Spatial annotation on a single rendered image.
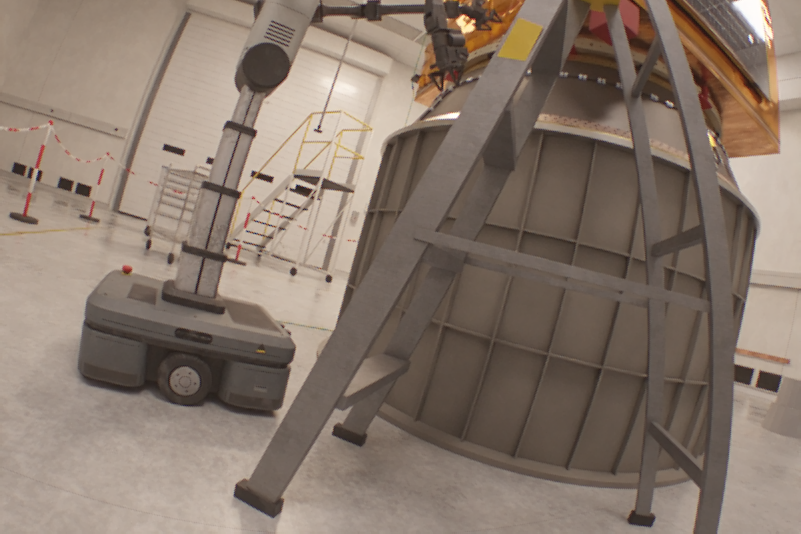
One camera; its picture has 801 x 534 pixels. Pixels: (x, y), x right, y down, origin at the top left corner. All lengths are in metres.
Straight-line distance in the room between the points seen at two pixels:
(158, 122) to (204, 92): 1.17
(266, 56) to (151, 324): 0.88
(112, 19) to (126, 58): 1.10
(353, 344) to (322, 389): 0.10
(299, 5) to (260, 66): 0.26
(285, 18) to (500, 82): 0.86
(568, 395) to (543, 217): 0.61
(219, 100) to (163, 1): 2.88
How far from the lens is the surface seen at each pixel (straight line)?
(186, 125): 9.49
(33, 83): 10.96
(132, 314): 1.23
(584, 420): 1.53
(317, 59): 10.05
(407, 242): 0.75
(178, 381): 1.28
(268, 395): 1.33
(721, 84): 2.30
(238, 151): 1.42
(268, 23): 1.48
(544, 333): 1.46
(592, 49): 2.01
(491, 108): 0.81
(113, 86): 10.15
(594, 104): 1.74
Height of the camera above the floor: 0.56
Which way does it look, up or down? 4 degrees up
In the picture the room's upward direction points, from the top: 15 degrees clockwise
